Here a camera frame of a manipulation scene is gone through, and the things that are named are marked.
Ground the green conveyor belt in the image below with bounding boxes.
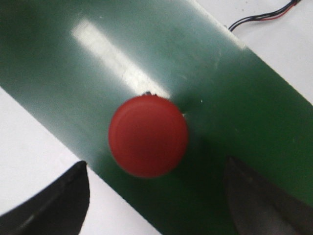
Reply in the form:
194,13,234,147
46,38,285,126
0,0,313,235

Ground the red mushroom push button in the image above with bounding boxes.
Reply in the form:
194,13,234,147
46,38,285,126
108,94,188,178

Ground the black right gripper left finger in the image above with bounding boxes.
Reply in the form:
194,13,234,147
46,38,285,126
0,161,90,235

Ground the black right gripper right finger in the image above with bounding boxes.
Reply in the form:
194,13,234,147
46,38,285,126
224,157,313,235

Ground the red blue black cable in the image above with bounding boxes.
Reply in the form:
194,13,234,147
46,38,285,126
227,0,300,31

